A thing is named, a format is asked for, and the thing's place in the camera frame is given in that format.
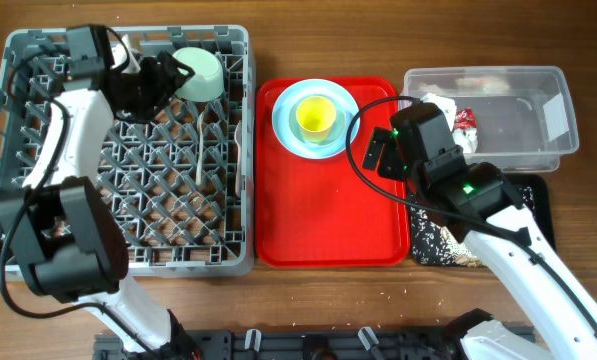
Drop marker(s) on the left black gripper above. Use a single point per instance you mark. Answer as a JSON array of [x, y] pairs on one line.
[[167, 84]]

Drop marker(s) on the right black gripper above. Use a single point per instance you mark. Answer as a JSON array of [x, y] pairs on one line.
[[388, 167]]

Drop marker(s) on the white plastic spoon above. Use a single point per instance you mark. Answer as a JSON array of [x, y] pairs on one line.
[[200, 148]]

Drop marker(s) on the yellow plastic cup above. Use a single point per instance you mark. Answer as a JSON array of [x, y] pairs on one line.
[[316, 116]]

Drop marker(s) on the white tissue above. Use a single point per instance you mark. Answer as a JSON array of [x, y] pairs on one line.
[[467, 139]]

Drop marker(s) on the light blue plate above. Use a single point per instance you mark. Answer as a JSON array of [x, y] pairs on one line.
[[296, 93]]

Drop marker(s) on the red snack wrapper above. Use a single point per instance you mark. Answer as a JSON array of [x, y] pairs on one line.
[[465, 120]]

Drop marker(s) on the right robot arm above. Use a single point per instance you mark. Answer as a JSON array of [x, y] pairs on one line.
[[415, 162]]

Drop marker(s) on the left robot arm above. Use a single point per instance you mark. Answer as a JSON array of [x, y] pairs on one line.
[[57, 227]]

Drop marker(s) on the black waste tray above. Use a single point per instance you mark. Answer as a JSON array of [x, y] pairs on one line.
[[535, 196]]

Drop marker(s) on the grey dishwasher rack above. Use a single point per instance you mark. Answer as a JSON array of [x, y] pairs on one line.
[[146, 173]]

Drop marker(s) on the red plastic tray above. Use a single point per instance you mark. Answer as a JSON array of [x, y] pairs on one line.
[[318, 213]]

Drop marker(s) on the food scraps and rice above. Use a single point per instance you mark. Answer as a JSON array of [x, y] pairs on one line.
[[433, 245]]

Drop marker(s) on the clear plastic bin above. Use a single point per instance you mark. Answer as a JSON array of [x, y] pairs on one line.
[[524, 114]]

